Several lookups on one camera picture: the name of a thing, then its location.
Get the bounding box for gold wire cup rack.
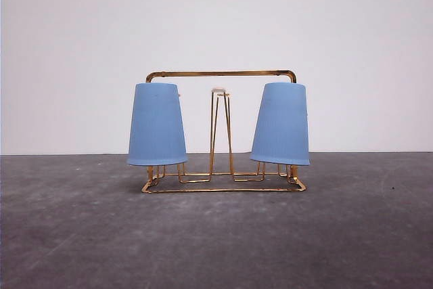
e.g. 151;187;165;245
142;70;306;193

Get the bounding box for blue ribbed plastic cup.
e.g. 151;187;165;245
250;82;310;166

